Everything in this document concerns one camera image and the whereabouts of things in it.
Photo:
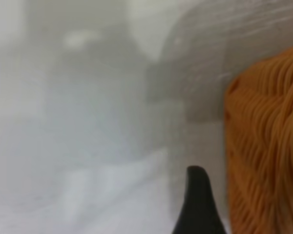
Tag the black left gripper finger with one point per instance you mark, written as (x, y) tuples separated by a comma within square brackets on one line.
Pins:
[(197, 207)]

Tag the orange woven wicker basket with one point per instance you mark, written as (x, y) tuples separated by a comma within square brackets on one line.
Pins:
[(266, 146)]

